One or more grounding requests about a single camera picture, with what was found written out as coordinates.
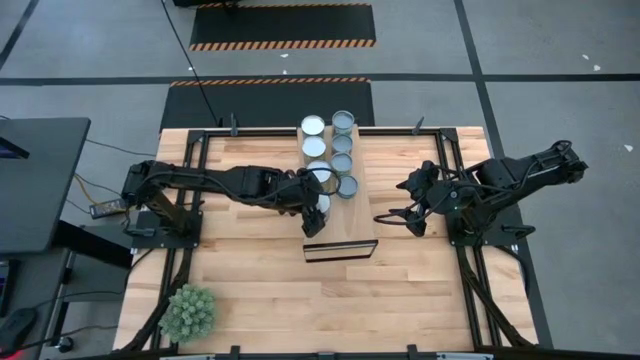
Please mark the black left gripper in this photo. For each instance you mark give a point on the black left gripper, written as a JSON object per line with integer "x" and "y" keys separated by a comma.
{"x": 305, "y": 192}

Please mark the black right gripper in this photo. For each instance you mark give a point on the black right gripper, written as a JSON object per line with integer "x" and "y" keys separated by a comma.
{"x": 432, "y": 190}

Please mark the tin can blue-grey lid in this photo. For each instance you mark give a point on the tin can blue-grey lid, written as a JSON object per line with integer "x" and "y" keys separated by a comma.
{"x": 342, "y": 144}
{"x": 342, "y": 162}
{"x": 347, "y": 186}
{"x": 343, "y": 121}

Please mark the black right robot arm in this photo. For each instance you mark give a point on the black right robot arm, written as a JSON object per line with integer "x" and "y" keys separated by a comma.
{"x": 525, "y": 167}

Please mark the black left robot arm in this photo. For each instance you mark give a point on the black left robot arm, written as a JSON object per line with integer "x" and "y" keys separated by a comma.
{"x": 225, "y": 180}

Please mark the black mat one striped edge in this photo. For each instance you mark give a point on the black mat one striped edge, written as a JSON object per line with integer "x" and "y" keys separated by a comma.
{"x": 265, "y": 102}

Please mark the green artificial plant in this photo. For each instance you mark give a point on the green artificial plant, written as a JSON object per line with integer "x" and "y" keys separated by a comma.
{"x": 189, "y": 312}

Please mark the black power adapter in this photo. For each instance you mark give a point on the black power adapter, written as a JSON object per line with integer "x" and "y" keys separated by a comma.
{"x": 107, "y": 208}

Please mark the black desk support beam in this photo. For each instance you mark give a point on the black desk support beam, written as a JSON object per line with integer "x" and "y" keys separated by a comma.
{"x": 95, "y": 242}

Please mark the black desk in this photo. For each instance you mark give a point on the black desk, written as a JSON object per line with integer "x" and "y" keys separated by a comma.
{"x": 40, "y": 185}

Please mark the dark screen device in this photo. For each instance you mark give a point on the dark screen device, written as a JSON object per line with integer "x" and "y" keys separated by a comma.
{"x": 10, "y": 148}

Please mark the black frame clamp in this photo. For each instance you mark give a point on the black frame clamp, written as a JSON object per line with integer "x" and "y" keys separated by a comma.
{"x": 412, "y": 350}
{"x": 233, "y": 126}
{"x": 235, "y": 351}
{"x": 418, "y": 126}

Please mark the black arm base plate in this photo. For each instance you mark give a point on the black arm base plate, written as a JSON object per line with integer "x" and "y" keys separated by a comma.
{"x": 150, "y": 240}
{"x": 500, "y": 235}

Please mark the black aluminium table frame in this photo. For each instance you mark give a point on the black aluminium table frame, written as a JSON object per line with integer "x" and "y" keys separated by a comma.
{"x": 204, "y": 150}

